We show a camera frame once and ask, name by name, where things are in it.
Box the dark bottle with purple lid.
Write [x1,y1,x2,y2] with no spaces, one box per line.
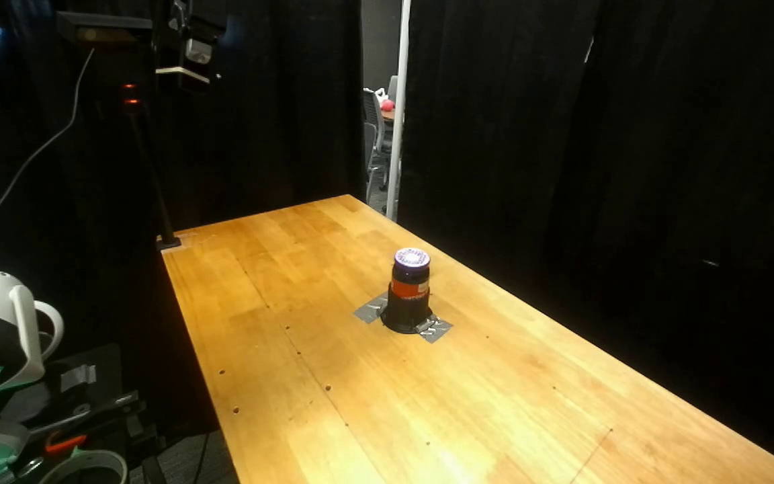
[381,248,434,332]

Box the white vertical pole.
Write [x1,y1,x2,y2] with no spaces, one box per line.
[388,0,415,221]

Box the black curtain backdrop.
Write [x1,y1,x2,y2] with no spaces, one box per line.
[0,0,774,452]

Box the grey duct tape patch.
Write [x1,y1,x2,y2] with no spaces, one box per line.
[356,292,453,344]

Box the camera on tripod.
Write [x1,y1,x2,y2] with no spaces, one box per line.
[153,0,230,85]

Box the black camera tripod stand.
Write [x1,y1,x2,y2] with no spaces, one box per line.
[56,10,180,249]

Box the white cable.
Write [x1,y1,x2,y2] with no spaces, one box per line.
[0,45,99,264]

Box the orange handled tool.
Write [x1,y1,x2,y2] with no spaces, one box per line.
[43,433,87,457]

